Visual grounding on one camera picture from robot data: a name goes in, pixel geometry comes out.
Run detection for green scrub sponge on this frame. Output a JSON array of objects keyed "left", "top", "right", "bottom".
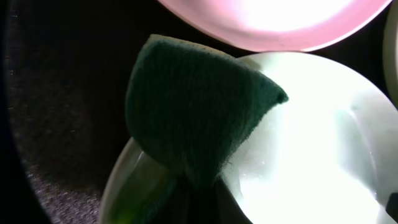
[{"left": 125, "top": 34, "right": 289, "bottom": 190}]

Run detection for white plate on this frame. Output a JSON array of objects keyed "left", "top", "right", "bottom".
[{"left": 159, "top": 0, "right": 392, "bottom": 52}]

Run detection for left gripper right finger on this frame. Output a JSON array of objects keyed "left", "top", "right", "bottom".
[{"left": 215, "top": 179, "right": 252, "bottom": 224}]

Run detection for pale green plate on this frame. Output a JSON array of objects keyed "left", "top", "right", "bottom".
[{"left": 382, "top": 0, "right": 397, "bottom": 108}]

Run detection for light blue plate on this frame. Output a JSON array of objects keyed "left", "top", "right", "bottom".
[{"left": 99, "top": 52, "right": 397, "bottom": 224}]

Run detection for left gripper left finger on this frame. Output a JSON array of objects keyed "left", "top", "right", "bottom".
[{"left": 108, "top": 167, "right": 190, "bottom": 224}]

